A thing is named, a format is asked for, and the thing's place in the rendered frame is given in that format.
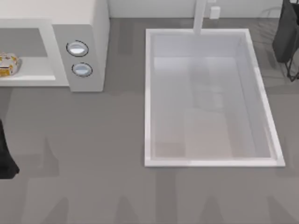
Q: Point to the white sink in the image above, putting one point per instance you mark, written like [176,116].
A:
[210,112]

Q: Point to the pale microwave oven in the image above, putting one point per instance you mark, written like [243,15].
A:
[95,58]

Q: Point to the small round microwave knob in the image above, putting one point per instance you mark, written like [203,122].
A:
[82,69]

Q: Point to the large round microwave knob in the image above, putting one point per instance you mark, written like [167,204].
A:
[77,48]

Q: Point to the tall white tap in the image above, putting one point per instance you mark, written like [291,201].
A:
[198,16]

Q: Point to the yellow and white packet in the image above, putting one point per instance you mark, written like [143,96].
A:
[9,65]

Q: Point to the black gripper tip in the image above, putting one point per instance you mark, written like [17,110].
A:
[6,161]

